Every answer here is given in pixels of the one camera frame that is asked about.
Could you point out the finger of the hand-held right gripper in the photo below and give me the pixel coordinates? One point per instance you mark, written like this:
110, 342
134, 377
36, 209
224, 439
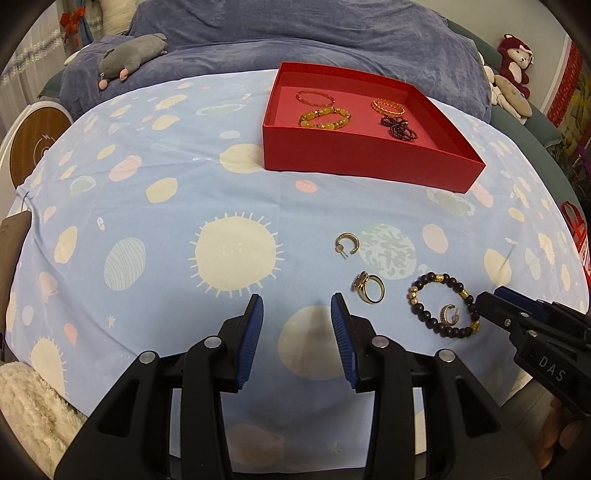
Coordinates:
496, 311
521, 301

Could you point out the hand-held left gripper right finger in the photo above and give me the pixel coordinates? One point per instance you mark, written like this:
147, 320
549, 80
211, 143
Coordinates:
344, 341

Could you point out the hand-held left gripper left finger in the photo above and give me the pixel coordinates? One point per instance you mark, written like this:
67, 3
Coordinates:
251, 341

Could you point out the gold hoop earring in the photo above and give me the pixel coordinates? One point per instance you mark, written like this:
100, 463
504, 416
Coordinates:
354, 243
445, 314

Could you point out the red cardboard box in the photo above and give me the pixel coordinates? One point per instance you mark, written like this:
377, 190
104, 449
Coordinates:
369, 170

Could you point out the purple bead strand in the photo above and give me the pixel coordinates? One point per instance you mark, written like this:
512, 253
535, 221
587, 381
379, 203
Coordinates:
397, 129

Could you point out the thin gold bangle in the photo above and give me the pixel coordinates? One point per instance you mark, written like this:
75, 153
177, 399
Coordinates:
298, 97

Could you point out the person's right hand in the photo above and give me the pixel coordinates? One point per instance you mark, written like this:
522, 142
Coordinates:
558, 438

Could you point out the blue planet print bed sheet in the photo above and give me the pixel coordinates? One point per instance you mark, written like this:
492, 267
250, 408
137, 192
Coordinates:
161, 258

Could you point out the flowering plant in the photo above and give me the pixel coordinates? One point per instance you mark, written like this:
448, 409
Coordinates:
577, 152

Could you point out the brown cookie plush toy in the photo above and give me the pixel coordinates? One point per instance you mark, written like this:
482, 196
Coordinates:
512, 92

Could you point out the white fluffy blanket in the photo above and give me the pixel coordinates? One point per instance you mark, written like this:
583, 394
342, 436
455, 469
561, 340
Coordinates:
32, 401

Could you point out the dark red plush bear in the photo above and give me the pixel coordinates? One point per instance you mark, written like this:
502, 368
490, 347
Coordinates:
510, 60

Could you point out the round wooden top appliance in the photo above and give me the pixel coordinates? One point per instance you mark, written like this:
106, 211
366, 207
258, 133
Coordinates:
37, 143

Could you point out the grey plush mole toy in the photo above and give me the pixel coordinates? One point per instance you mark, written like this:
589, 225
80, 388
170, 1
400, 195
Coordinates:
134, 53

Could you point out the blue-grey plush blanket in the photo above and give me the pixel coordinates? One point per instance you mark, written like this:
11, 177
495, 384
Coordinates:
323, 23

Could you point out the white lace curtain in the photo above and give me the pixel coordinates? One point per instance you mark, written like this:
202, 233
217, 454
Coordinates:
27, 60

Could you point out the red ribbon bow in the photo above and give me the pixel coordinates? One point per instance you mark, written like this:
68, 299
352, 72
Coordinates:
69, 18

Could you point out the teal bed frame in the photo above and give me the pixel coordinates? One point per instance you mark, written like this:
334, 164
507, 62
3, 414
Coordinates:
540, 129

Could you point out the red wall banner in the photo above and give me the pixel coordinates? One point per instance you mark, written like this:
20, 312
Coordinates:
565, 78

